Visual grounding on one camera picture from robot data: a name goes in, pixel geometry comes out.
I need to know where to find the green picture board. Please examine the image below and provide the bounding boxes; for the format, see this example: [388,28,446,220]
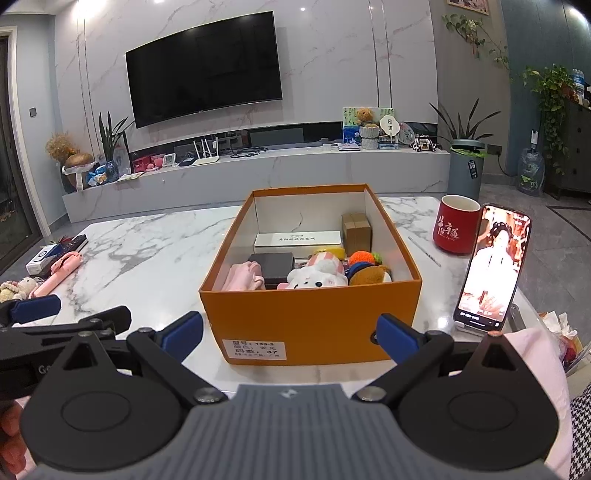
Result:
[342,107,395,144]

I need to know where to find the crumpled wrappers pile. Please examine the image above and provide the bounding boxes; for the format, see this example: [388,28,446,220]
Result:
[538,311,583,374]

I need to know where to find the red mug wooden handle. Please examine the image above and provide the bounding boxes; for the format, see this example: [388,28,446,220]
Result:
[432,194,483,256]

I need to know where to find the houndstooth fabric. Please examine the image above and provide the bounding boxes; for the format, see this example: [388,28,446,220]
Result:
[566,383,591,480]

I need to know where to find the long white box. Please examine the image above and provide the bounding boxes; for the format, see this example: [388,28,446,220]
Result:
[254,230,343,259]

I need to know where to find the thin silver pen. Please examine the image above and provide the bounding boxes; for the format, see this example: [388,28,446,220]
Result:
[407,236,443,267]

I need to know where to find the pink cloth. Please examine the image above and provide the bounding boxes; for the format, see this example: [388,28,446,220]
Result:
[221,261,266,291]

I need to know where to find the wicker basket white straps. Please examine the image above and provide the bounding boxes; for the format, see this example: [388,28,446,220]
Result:
[61,152,100,192]

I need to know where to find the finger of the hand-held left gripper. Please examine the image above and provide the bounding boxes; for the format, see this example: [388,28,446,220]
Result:
[0,295,62,328]
[0,305,133,360]

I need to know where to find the white blue small box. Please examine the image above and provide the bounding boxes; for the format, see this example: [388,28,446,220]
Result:
[25,244,63,274]

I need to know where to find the dark grey box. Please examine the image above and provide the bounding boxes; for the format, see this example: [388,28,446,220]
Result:
[248,252,295,289]

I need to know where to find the grey trash bin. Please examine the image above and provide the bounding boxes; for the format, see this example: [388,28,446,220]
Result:
[447,141,486,202]

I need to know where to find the black television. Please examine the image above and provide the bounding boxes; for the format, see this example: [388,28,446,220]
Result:
[126,10,284,129]

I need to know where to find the wall picture frame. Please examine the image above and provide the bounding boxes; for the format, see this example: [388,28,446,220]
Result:
[447,0,490,17]

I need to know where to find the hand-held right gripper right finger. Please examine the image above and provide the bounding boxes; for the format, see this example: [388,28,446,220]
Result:
[352,312,539,408]

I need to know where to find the white wifi router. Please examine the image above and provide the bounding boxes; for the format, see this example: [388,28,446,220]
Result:
[187,134,221,166]

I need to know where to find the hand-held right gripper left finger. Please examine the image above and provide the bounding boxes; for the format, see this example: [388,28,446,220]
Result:
[39,311,229,408]

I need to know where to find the brown dog plush toy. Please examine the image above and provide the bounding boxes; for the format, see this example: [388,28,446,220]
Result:
[346,261,393,287]

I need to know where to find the smartphone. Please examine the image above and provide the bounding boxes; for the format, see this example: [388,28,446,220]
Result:
[452,203,533,330]

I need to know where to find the small brown cardboard box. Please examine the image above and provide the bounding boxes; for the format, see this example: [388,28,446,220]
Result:
[342,212,372,257]

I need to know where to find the hanging vine plant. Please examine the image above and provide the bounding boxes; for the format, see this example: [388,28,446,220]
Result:
[441,13,511,70]

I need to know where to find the pink handheld fan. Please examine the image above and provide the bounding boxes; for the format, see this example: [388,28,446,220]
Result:
[28,251,84,298]

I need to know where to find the dark sideboard cabinet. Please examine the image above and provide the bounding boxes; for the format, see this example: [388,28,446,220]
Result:
[544,99,591,206]

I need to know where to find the person's left hand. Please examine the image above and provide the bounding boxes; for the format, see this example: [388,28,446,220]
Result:
[0,400,33,478]

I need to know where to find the blue snack packet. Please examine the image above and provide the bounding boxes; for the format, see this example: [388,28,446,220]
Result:
[88,159,122,185]

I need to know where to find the orange fuzzy ball toy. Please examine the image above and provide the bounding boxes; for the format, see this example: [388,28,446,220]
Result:
[347,250,383,268]

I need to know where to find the trailing green houseplant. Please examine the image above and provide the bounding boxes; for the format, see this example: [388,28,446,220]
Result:
[510,65,578,176]

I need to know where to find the marble tv cabinet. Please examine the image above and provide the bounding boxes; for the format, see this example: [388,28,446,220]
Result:
[62,121,452,224]

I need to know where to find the slim green potted plant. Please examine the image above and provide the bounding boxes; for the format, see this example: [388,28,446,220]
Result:
[98,111,134,162]

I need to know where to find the dark glass sliding door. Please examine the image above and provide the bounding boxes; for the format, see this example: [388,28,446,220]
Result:
[0,30,40,259]

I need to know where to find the white plush pink striped hat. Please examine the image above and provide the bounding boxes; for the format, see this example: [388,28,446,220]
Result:
[277,249,349,291]

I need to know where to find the dried flower bunch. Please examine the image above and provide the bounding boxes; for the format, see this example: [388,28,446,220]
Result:
[45,133,79,162]

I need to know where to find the orange cardboard box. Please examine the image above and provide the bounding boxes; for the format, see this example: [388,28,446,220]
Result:
[198,183,423,367]

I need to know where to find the large water jug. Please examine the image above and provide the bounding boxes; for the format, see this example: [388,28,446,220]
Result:
[516,147,546,197]

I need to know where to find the long-leaf potted plant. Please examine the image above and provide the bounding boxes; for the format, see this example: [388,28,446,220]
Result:
[428,98,490,148]

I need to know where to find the black remote control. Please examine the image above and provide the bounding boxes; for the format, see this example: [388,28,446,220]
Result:
[55,234,88,254]

